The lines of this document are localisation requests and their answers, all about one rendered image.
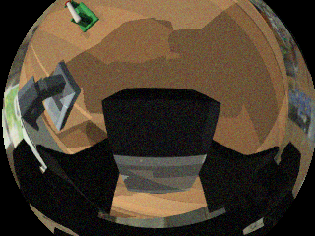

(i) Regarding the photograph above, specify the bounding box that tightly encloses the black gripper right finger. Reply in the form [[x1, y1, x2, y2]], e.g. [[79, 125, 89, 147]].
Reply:
[[198, 141, 279, 213]]

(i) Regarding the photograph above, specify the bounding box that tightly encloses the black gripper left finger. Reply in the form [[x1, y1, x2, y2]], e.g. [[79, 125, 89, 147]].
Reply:
[[35, 137, 119, 215]]

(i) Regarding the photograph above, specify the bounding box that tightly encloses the grey pin with red head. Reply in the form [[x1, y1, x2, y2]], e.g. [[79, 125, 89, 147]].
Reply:
[[64, 0, 82, 23]]

